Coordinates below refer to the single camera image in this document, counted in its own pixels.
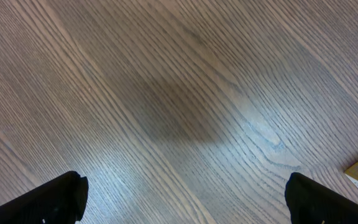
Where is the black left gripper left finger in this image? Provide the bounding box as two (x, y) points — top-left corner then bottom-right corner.
(0, 171), (89, 224)

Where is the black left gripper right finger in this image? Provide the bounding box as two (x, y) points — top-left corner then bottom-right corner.
(285, 172), (358, 224)

